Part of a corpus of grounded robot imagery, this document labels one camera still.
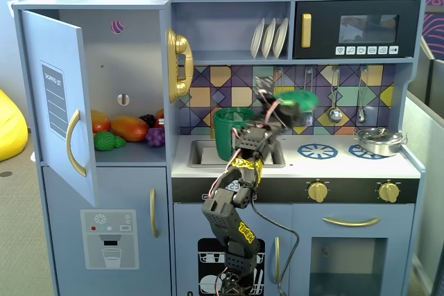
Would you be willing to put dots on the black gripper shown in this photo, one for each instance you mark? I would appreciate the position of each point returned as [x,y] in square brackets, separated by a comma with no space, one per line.
[291,113]

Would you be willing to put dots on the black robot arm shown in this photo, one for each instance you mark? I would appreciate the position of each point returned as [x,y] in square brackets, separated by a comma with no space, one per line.
[222,213]

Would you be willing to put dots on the steel pot lid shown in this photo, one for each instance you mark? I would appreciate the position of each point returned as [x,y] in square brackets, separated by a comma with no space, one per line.
[378,134]

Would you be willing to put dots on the steel slotted spatula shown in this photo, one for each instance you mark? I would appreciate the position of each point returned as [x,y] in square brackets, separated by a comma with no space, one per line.
[307,79]

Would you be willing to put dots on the steel ladle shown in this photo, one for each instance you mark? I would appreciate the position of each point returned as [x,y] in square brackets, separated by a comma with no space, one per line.
[334,115]

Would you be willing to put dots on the green container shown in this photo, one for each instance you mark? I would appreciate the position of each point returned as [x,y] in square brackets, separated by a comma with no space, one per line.
[222,138]

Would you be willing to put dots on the white toy plate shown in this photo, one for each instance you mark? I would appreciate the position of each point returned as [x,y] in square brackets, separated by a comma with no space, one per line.
[280,37]
[268,39]
[257,39]

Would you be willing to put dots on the blue toy kitchen unit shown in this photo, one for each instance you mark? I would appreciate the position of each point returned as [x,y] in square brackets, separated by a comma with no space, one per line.
[347,172]

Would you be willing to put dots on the gold stove knob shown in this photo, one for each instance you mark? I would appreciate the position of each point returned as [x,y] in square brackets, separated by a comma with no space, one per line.
[388,192]
[317,192]

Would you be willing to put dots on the black microwave door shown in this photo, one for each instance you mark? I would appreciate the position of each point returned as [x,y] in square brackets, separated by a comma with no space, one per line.
[326,29]

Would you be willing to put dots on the steel toy pot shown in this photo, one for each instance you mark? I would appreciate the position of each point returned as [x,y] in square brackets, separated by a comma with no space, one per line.
[378,149]

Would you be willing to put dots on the grey toy sink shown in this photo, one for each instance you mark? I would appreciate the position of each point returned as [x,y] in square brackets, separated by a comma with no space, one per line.
[197,162]

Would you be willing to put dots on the gold toy telephone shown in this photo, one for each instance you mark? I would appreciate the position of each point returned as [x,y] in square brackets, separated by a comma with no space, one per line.
[180,46]

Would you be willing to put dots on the small orange toy fruit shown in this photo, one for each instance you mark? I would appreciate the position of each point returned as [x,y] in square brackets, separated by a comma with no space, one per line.
[160,114]

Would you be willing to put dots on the small red toy food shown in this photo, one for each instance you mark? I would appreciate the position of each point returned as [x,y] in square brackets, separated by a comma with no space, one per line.
[160,123]

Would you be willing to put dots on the purple toy grapes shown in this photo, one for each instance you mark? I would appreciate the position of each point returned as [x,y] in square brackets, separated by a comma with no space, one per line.
[155,136]

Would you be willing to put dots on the dark toy blackberries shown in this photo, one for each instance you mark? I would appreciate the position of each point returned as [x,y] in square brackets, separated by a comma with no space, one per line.
[148,120]

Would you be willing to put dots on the grey office partition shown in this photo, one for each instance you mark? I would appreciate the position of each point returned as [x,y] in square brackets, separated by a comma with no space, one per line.
[425,171]

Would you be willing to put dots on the blue dishwasher door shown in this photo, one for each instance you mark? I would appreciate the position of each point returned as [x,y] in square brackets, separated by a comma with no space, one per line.
[187,219]

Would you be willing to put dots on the orange toy papaya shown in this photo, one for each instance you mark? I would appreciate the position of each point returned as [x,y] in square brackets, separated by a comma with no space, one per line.
[130,129]

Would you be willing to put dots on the blue oven door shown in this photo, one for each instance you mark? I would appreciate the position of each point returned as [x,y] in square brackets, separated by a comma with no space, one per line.
[395,258]

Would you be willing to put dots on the green toy broccoli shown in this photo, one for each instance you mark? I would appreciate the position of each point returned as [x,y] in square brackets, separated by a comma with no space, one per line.
[104,141]

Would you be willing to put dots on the blue freezer door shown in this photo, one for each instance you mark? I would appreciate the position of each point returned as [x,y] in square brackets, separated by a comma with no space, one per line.
[114,188]

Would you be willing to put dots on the red yellow toy mango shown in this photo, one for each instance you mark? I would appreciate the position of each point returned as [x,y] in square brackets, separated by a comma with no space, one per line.
[100,122]

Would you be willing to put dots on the blue fridge door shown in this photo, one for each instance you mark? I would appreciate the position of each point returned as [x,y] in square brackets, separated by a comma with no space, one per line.
[34,102]

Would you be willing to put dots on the yellow bean bag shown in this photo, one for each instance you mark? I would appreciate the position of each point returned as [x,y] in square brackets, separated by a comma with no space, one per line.
[10,129]

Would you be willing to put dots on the dark round floor disc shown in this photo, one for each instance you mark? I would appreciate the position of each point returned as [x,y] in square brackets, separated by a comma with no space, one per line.
[5,173]

